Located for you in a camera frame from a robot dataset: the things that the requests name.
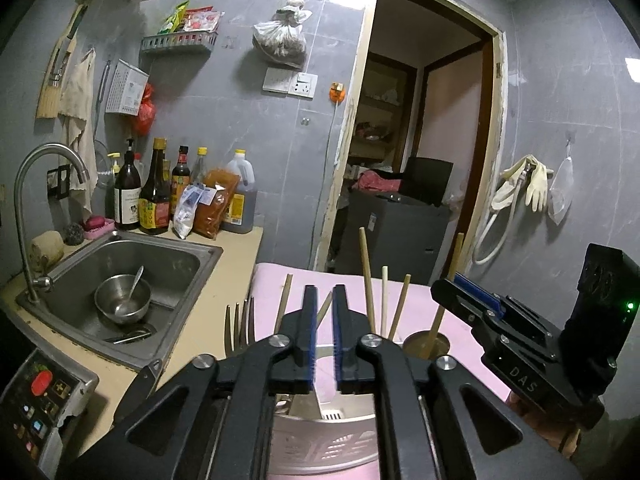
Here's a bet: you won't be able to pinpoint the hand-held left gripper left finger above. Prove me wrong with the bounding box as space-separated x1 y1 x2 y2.
57 284 319 480

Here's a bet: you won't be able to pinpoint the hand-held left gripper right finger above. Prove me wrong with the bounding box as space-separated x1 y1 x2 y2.
333 284 583 480

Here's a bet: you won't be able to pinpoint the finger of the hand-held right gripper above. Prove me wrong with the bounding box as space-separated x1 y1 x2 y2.
430 278 497 342
454 273 507 319

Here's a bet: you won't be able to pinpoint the pale wooden spoon handle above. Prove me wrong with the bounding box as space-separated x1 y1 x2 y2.
418 232 465 361

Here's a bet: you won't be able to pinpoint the slotted white utensil holder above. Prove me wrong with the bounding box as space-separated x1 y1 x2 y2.
269 395 379 473

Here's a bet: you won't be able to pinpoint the person's right hand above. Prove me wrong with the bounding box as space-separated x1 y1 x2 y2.
506 391 592 457

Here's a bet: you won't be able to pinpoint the brown wooden stick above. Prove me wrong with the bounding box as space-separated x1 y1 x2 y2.
358 227 377 334

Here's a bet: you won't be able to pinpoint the metal fork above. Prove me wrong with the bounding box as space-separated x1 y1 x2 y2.
223 296 256 357

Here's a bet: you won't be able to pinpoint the dark grey cabinet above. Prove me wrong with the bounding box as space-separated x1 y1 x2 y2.
331 190 452 287

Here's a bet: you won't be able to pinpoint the cream rubber glove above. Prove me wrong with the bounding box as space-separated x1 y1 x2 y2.
492 155 532 211
525 157 555 212

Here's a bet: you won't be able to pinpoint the black chair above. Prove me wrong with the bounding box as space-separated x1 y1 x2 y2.
399 156 455 206

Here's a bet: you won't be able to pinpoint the small clear plastic bag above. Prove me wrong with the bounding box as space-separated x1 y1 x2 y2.
547 154 574 225

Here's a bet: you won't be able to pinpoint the pink cloth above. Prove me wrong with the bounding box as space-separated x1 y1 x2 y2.
357 169 402 192

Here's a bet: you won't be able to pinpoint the large dark oil jug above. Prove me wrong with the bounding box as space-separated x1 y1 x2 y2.
222 148 256 234

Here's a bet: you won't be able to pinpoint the orange spice packet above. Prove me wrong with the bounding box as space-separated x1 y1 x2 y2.
192 168 241 240

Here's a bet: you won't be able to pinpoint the stainless steel sink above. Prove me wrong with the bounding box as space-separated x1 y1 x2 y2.
14 229 225 374

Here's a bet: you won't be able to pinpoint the white and blue packet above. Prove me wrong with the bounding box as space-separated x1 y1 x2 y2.
172 184 214 240

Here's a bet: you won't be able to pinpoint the metal spoon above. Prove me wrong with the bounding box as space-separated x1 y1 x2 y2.
113 265 145 314

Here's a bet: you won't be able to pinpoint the clear yellow-capped bottle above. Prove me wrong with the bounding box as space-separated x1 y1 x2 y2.
192 147 209 187

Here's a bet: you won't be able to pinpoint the red-labelled sauce bottle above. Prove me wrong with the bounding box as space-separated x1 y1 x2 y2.
170 145 191 212

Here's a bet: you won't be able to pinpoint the metal bowl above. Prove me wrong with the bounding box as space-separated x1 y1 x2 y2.
93 273 153 325

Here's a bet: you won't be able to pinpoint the tall dark sauce bottle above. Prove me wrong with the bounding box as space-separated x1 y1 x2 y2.
138 138 172 235

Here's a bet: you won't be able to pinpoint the wooden shelf unit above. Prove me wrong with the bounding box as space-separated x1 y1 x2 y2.
349 57 419 168

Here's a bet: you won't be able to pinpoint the pink soap dish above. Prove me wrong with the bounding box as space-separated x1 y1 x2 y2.
82 215 116 240

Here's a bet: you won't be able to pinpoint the small pump bottle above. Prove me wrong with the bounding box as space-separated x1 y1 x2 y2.
107 152 122 211

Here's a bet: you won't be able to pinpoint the red plastic bag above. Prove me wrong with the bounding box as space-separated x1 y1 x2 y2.
133 84 156 136

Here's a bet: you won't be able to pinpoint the beige loofah sponge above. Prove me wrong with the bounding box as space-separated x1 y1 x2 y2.
29 229 65 266

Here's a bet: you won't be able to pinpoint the induction cooker control panel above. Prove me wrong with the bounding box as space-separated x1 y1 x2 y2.
0 347 99 479

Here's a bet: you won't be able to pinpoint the hanging clear plastic bag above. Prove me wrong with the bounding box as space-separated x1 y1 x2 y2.
252 0 309 69

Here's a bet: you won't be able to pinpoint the curved metal faucet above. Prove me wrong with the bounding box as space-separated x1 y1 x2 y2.
13 143 91 307

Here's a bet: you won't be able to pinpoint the colourful seasoning packets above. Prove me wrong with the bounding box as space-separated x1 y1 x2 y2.
159 0 222 37

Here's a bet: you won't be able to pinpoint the beige dishcloth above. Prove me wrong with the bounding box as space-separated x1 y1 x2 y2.
57 49 99 214

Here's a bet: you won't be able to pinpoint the wooden knife rack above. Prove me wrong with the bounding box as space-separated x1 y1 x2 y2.
35 2 87 120

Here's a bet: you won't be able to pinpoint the white hose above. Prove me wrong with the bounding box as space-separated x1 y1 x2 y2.
472 179 519 267

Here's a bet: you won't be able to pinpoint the dark utensil handle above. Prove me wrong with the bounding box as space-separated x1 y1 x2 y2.
112 359 164 427

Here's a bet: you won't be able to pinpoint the wooden door frame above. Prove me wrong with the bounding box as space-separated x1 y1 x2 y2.
314 0 509 274

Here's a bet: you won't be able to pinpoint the white cable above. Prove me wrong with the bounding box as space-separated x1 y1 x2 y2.
324 102 342 173

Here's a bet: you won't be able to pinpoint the white wall socket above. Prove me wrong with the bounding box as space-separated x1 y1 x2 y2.
288 72 319 99

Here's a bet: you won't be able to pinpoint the white wall switch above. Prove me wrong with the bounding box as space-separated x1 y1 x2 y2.
263 67 294 95

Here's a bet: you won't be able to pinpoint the black wall socket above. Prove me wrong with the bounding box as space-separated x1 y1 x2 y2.
47 163 70 199

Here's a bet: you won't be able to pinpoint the white slotted wall box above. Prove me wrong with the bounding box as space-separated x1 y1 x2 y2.
104 58 150 116

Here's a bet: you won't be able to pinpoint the grey-blue wall basket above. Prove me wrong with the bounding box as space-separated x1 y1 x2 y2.
139 32 219 57

